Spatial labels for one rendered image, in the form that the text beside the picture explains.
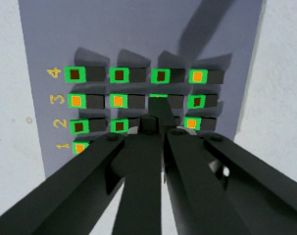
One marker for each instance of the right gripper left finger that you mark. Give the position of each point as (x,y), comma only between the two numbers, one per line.
(72,200)

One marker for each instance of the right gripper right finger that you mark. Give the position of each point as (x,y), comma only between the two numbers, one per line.
(258,196)

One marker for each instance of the grey switch panel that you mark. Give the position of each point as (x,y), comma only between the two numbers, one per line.
(117,53)

